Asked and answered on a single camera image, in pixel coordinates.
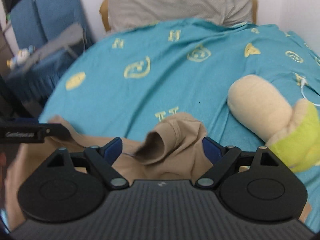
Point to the green and cream plush toy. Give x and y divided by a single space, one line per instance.
290 132

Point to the blue folding chair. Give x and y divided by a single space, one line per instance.
58 32

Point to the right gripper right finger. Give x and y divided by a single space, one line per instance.
223 159

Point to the grey pillow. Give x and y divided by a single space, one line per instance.
128 14

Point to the person's left hand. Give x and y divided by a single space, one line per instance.
3 163

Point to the teal patterned bed sheet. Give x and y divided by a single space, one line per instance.
127 83

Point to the tan garment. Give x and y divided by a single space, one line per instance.
172 150

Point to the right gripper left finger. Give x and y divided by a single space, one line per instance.
101 159

